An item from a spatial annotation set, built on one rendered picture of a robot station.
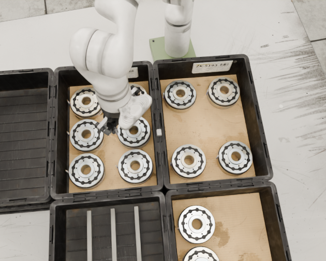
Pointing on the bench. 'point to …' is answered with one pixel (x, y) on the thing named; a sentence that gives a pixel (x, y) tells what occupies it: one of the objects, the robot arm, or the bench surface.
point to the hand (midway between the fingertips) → (121, 120)
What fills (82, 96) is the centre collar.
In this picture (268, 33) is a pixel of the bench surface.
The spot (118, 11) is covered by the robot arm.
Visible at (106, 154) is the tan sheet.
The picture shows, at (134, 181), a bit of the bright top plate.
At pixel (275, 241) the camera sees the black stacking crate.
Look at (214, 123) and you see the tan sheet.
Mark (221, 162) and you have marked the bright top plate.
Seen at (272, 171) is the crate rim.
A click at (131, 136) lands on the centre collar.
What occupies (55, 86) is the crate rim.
